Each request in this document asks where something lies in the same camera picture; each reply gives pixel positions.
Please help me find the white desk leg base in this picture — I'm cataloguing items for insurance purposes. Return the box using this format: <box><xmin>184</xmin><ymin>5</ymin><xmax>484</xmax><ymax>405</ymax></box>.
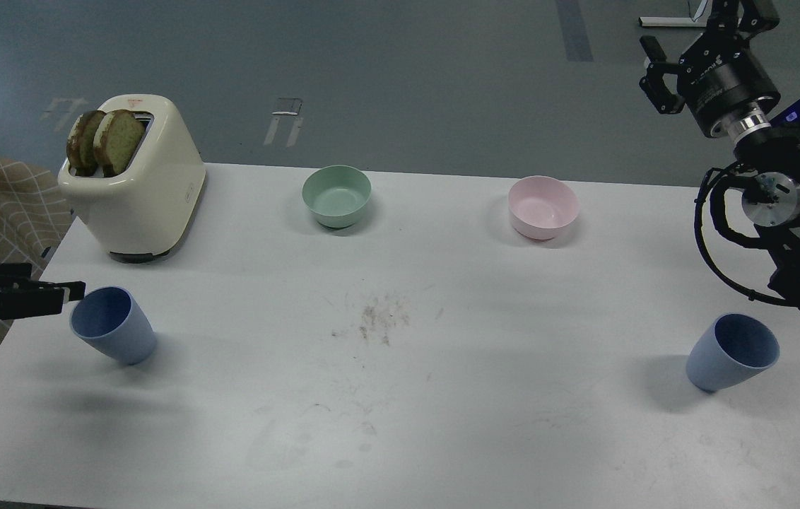
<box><xmin>638</xmin><ymin>16</ymin><xmax>707</xmax><ymax>29</ymax></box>

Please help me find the blue cup image-left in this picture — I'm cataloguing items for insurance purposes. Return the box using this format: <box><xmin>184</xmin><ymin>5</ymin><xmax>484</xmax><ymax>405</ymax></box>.
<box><xmin>69</xmin><ymin>286</ymin><xmax>158</xmax><ymax>366</ymax></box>

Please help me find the pink bowl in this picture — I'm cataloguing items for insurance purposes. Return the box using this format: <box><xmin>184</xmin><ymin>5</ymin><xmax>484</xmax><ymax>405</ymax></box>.
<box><xmin>507</xmin><ymin>176</ymin><xmax>581</xmax><ymax>241</ymax></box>

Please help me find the blue cup image-right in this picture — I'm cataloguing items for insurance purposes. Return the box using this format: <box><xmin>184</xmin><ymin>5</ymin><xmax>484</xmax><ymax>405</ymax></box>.
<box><xmin>685</xmin><ymin>313</ymin><xmax>781</xmax><ymax>392</ymax></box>

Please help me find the toast slice rear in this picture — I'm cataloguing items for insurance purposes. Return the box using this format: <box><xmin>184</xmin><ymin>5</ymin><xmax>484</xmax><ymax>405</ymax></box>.
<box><xmin>65</xmin><ymin>110</ymin><xmax>106</xmax><ymax>177</ymax></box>

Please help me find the toast slice front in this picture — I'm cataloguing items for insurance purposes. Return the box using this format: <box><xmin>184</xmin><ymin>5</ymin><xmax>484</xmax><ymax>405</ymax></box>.
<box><xmin>93</xmin><ymin>109</ymin><xmax>146</xmax><ymax>177</ymax></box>

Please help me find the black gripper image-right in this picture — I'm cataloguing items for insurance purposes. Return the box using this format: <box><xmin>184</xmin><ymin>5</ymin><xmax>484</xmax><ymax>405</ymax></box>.
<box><xmin>639</xmin><ymin>0</ymin><xmax>781</xmax><ymax>139</ymax></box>

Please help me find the cream toaster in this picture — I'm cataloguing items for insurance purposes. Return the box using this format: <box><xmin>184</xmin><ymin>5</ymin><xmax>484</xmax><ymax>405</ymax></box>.
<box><xmin>58</xmin><ymin>94</ymin><xmax>206</xmax><ymax>263</ymax></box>

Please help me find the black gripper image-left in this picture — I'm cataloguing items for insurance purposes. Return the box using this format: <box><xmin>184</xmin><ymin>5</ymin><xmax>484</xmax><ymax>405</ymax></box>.
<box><xmin>0</xmin><ymin>263</ymin><xmax>86</xmax><ymax>321</ymax></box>

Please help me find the toast slice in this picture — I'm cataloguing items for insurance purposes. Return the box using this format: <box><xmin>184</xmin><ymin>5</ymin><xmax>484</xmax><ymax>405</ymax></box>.
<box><xmin>65</xmin><ymin>110</ymin><xmax>106</xmax><ymax>177</ymax></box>
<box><xmin>93</xmin><ymin>109</ymin><xmax>146</xmax><ymax>177</ymax></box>

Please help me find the green bowl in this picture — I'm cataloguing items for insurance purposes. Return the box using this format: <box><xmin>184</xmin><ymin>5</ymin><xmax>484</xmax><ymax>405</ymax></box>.
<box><xmin>301</xmin><ymin>165</ymin><xmax>373</xmax><ymax>229</ymax></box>

